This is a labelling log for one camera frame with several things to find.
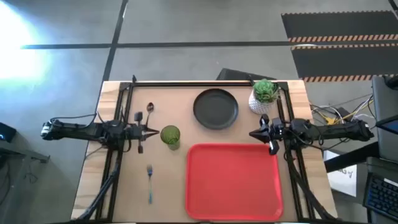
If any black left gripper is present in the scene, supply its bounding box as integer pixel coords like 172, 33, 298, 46
134, 111, 160, 154

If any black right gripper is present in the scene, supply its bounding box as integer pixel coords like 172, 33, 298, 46
249, 114, 280, 156

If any green faceted plastic cup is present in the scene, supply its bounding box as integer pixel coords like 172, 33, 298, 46
160, 124, 182, 151

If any dark metal spoon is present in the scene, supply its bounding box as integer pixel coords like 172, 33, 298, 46
142, 101, 155, 128

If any blue metal fork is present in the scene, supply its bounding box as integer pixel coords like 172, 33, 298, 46
146, 164, 154, 205

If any black round plate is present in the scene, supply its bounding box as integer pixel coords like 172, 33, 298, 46
192, 88, 239, 131

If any red plastic tray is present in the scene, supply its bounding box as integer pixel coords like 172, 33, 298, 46
185, 142, 284, 222

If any white geometric plant pot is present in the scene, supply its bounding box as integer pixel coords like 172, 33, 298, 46
248, 90, 277, 115

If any green succulent plant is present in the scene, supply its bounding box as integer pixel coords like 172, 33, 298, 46
253, 78, 280, 104

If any black flat case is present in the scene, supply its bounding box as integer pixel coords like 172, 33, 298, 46
216, 68, 277, 82

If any black power adapter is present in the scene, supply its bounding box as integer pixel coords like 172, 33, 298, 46
337, 107, 361, 128

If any black desk crossbar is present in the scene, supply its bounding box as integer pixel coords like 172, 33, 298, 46
324, 141, 381, 174

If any white paper sign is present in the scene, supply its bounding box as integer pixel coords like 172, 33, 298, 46
323, 150, 358, 198

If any black hazard-striped floor mat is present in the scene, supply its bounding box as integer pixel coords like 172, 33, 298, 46
281, 11, 398, 43
290, 43, 398, 83

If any computer monitor with lit screen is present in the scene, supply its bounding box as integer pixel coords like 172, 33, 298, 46
375, 114, 398, 135

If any dark grey computer desk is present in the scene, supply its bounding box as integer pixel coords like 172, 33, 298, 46
362, 75, 398, 224

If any black computer keyboard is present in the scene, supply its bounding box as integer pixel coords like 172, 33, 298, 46
363, 173, 398, 222

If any small black device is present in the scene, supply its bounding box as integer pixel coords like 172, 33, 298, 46
0, 122, 17, 143

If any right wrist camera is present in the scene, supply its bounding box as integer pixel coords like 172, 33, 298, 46
272, 117, 285, 133

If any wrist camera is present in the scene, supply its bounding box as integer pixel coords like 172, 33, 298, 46
272, 117, 285, 133
125, 125, 137, 140

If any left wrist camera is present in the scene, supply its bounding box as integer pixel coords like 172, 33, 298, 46
125, 125, 137, 140

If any white cable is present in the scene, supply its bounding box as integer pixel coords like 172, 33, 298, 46
310, 95, 374, 125

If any yellow cable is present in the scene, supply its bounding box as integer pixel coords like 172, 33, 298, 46
320, 99, 374, 125

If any black aluminium frame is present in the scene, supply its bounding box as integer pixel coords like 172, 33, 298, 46
70, 74, 338, 223

